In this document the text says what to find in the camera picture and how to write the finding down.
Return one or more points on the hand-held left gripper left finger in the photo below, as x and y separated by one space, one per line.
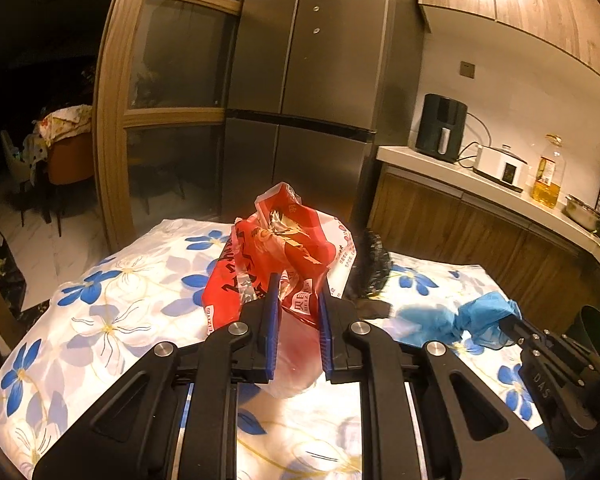
274 330

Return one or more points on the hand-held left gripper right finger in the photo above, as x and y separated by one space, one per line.
326 330

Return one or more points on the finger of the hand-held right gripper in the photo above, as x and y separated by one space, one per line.
537 331
550 356

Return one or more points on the black trash bin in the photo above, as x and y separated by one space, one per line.
592 330

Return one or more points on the blue plastic bag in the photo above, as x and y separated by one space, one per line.
460 317

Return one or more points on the red white printed plastic bag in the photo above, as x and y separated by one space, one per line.
280 240

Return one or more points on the black plastic bag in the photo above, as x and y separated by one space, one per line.
372 270

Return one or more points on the kitchen counter with wooden cabinets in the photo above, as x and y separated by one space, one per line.
455 245

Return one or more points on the steel pot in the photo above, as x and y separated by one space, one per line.
582 212

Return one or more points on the cooking oil bottle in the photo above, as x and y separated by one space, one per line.
548 180

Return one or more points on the white electric cooker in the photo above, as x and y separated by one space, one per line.
500 167

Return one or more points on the floral printed tablecloth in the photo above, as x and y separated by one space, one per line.
105 310

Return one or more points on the black air fryer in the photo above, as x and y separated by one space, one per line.
437 130

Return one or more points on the wooden glass door cabinet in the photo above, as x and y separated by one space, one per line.
180 110

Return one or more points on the grey steel refrigerator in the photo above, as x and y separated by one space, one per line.
320 85

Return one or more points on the orange chair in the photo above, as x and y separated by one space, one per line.
72 160

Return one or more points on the black bag on floor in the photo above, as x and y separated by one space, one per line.
5 280

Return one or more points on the floral cloth on chair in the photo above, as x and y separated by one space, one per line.
65 122

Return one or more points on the grey chair with dotted cloth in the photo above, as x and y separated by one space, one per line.
22 165

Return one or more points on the wall switch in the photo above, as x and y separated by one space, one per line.
467 69

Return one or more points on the wooden wall cabinet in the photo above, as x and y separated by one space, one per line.
520 5

